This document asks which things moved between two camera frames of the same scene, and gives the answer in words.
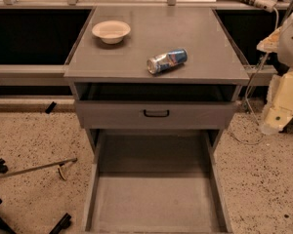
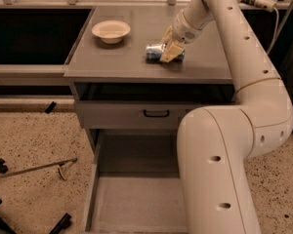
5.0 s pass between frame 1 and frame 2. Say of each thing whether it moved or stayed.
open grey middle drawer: stayed
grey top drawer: stayed
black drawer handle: stayed
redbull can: moved
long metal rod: stayed
